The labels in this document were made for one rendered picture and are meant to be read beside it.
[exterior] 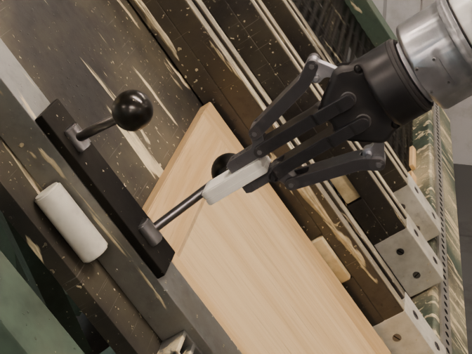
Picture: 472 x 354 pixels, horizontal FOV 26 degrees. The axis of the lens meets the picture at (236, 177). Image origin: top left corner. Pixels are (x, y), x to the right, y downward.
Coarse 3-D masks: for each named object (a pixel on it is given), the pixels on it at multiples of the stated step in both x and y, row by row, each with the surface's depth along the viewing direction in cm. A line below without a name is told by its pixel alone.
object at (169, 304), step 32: (0, 64) 97; (0, 96) 97; (32, 96) 99; (0, 128) 98; (32, 128) 98; (32, 160) 99; (64, 160) 99; (96, 224) 101; (128, 256) 102; (128, 288) 103; (160, 288) 103; (160, 320) 104; (192, 320) 104; (224, 352) 107
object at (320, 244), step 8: (312, 240) 154; (320, 240) 153; (320, 248) 153; (328, 248) 153; (328, 256) 153; (336, 256) 154; (328, 264) 154; (336, 264) 154; (336, 272) 154; (344, 272) 154; (344, 280) 155
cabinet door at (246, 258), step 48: (192, 144) 133; (240, 144) 148; (192, 192) 125; (240, 192) 139; (192, 240) 119; (240, 240) 131; (288, 240) 146; (192, 288) 112; (240, 288) 124; (288, 288) 137; (336, 288) 152; (240, 336) 117; (288, 336) 129; (336, 336) 143
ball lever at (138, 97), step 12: (120, 96) 91; (132, 96) 91; (144, 96) 91; (120, 108) 91; (132, 108) 90; (144, 108) 91; (108, 120) 95; (120, 120) 91; (132, 120) 91; (144, 120) 91; (72, 132) 99; (84, 132) 98; (96, 132) 97; (84, 144) 100
